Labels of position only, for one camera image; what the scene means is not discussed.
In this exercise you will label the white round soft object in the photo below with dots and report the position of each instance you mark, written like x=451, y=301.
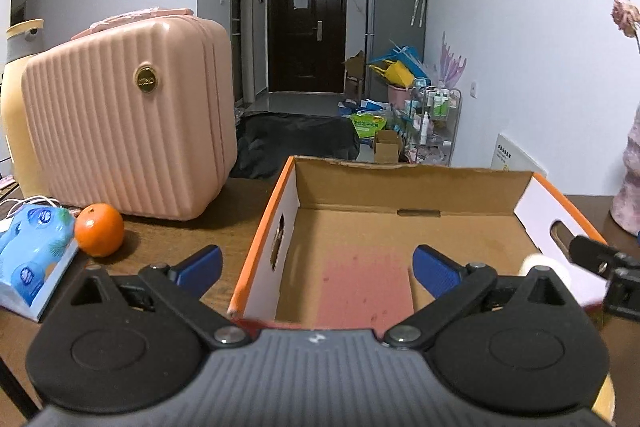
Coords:
x=534, y=263

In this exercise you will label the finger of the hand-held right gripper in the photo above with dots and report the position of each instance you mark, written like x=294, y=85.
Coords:
x=592, y=254

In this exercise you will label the grey fridge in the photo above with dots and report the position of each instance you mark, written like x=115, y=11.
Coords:
x=395, y=17

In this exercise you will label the purple feather decoration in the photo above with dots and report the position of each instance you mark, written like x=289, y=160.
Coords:
x=450, y=62

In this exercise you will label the blue and yellow clutter pile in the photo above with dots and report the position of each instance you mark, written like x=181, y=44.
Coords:
x=400, y=69

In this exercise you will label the pink ribbed suitcase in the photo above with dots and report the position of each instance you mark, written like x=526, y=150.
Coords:
x=125, y=132

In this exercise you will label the dark brown entrance door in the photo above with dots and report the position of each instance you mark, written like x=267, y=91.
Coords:
x=305, y=47

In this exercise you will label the blue tissue pack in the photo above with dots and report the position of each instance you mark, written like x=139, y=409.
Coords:
x=35, y=247

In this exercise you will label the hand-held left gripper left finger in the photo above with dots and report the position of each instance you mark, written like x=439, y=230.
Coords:
x=202, y=264

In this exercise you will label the orange fruit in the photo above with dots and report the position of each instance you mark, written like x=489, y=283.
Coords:
x=99, y=229

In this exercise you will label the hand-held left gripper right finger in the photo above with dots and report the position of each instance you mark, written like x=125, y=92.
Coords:
x=435, y=269

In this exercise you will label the green printed bag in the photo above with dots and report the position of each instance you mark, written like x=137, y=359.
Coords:
x=367, y=125

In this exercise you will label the printed cardboard box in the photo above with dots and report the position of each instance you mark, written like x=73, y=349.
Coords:
x=360, y=232

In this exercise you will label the yellow thermos jug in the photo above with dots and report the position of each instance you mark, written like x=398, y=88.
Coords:
x=15, y=117

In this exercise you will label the white wall socket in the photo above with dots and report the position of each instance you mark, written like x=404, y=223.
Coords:
x=474, y=89

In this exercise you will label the black floor bag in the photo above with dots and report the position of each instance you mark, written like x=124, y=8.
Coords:
x=295, y=137

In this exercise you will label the pink textured vase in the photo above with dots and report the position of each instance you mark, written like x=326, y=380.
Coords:
x=631, y=187

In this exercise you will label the open brown cardboard box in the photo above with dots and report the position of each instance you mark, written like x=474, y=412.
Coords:
x=354, y=77

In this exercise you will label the small brown cardboard box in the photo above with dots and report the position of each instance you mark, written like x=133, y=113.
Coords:
x=387, y=149

